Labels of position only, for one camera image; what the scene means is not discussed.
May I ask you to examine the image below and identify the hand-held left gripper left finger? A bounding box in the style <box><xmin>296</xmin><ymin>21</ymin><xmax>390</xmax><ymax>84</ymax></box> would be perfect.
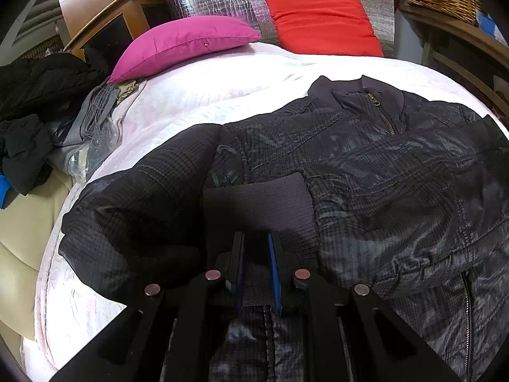
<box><xmin>50</xmin><ymin>231</ymin><xmax>245</xmax><ymax>382</ymax></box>

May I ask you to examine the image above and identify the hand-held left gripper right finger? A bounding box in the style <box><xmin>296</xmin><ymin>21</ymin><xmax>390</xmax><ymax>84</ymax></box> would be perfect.
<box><xmin>267</xmin><ymin>230</ymin><xmax>484</xmax><ymax>382</ymax></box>

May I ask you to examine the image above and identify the dark checked padded jacket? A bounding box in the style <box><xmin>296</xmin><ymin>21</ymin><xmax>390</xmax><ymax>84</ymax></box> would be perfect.
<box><xmin>59</xmin><ymin>75</ymin><xmax>509</xmax><ymax>382</ymax></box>

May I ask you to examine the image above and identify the pile of black clothes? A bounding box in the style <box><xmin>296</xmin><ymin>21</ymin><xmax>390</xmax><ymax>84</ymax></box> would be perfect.
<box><xmin>0</xmin><ymin>46</ymin><xmax>110</xmax><ymax>195</ymax></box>

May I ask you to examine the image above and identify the pale pink bed cover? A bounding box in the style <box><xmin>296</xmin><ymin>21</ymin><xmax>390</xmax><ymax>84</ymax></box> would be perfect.
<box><xmin>20</xmin><ymin>42</ymin><xmax>509</xmax><ymax>378</ymax></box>

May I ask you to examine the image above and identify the clear plastic bag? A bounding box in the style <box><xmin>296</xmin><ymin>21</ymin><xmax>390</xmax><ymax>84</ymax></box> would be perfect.
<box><xmin>67</xmin><ymin>127</ymin><xmax>120</xmax><ymax>186</ymax></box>

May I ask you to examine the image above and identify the small floral patterned cloth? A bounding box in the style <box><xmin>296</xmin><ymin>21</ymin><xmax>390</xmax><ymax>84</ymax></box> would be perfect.
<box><xmin>117</xmin><ymin>80</ymin><xmax>140</xmax><ymax>100</ymax></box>

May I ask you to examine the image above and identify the grey fringed scarf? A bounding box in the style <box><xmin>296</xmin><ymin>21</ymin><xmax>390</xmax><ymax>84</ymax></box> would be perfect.
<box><xmin>52</xmin><ymin>83</ymin><xmax>122</xmax><ymax>160</ymax></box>

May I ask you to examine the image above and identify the beige mattress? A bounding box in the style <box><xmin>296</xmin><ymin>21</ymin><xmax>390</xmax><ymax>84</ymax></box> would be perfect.
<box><xmin>0</xmin><ymin>167</ymin><xmax>76</xmax><ymax>339</ymax></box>

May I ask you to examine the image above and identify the magenta pillow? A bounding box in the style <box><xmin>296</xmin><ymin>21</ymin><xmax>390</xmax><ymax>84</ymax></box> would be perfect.
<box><xmin>107</xmin><ymin>15</ymin><xmax>261</xmax><ymax>84</ymax></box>

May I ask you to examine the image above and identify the red cushion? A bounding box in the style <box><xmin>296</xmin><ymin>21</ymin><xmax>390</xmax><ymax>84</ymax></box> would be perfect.
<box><xmin>263</xmin><ymin>0</ymin><xmax>386</xmax><ymax>58</ymax></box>

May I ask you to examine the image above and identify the wooden side table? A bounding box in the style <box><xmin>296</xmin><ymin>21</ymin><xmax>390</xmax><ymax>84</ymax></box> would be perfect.
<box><xmin>400</xmin><ymin>0</ymin><xmax>509</xmax><ymax>124</ymax></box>

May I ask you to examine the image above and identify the white slatted panel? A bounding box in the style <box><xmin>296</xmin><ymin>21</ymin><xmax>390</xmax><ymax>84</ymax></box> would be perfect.
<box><xmin>8</xmin><ymin>0</ymin><xmax>64</xmax><ymax>44</ymax></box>

